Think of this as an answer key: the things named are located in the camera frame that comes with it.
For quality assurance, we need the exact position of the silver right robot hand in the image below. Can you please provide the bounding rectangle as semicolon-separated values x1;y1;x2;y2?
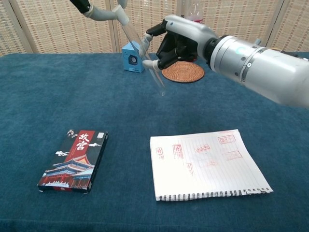
142;15;218;72

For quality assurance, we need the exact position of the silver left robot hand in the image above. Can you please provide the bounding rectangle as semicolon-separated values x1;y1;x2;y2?
70;0;128;22

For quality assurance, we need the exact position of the clear glass test tube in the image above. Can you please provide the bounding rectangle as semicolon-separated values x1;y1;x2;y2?
121;21;167;96

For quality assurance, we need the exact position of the cola bottle with red label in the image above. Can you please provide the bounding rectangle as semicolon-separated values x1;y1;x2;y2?
181;0;203;25

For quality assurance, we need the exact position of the round woven rattan coaster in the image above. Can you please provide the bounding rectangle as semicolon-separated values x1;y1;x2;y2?
161;61;205;84

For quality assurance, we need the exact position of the light blue speaker box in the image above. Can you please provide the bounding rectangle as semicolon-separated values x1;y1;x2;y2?
121;42;149;73

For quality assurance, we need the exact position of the woven bamboo folding screen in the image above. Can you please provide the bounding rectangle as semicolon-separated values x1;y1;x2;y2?
0;0;309;58

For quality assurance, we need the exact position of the dark teal tablecloth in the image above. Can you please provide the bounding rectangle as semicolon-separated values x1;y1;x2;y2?
0;52;309;232

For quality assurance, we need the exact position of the white spiral notebook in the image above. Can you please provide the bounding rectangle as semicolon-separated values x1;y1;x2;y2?
149;129;274;203

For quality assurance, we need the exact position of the black red palace book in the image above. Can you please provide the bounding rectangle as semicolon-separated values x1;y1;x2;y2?
37;130;109;195

